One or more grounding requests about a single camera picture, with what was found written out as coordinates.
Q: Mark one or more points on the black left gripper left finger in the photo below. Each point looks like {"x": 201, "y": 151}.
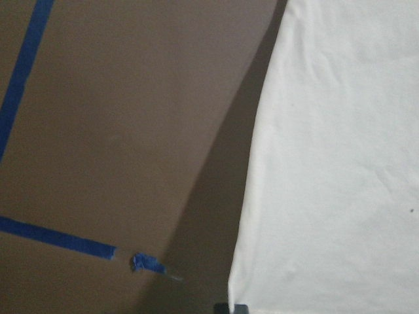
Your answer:
{"x": 220, "y": 308}

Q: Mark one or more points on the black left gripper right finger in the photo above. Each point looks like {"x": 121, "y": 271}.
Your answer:
{"x": 241, "y": 309}

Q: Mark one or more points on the cream long-sleeve printed shirt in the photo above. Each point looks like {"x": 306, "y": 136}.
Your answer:
{"x": 329, "y": 221}

